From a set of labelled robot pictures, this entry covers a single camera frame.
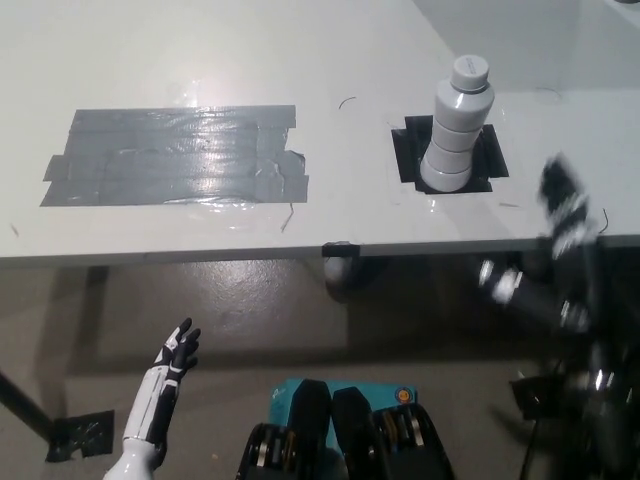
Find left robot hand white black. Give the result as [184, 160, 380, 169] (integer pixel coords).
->
[123, 317, 202, 447]

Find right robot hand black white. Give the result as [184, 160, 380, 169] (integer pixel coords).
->
[477, 153, 602, 332]

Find white plastic bottle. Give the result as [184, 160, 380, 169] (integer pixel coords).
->
[418, 54, 496, 194]

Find black robot torso blocks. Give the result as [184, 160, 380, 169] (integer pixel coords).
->
[236, 378, 457, 480]

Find black tape floor patch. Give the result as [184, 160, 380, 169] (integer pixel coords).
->
[45, 409, 116, 463]

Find black slanted pole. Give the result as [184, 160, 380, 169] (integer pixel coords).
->
[0, 368, 57, 442]

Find black tape square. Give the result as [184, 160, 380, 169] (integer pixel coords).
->
[390, 115, 511, 195]

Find white table leg foot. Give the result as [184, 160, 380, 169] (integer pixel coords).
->
[323, 255, 352, 289]

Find black tape table edge piece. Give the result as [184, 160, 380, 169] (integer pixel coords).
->
[322, 241, 362, 259]

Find teal box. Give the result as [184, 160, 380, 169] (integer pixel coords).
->
[269, 377, 419, 457]

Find grey duct tape patch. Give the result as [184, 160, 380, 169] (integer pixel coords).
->
[38, 104, 311, 208]

